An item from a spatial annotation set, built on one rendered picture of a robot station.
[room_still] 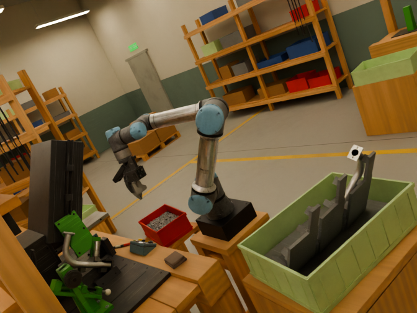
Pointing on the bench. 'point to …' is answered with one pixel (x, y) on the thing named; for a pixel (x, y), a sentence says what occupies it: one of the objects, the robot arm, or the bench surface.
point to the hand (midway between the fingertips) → (139, 197)
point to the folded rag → (175, 259)
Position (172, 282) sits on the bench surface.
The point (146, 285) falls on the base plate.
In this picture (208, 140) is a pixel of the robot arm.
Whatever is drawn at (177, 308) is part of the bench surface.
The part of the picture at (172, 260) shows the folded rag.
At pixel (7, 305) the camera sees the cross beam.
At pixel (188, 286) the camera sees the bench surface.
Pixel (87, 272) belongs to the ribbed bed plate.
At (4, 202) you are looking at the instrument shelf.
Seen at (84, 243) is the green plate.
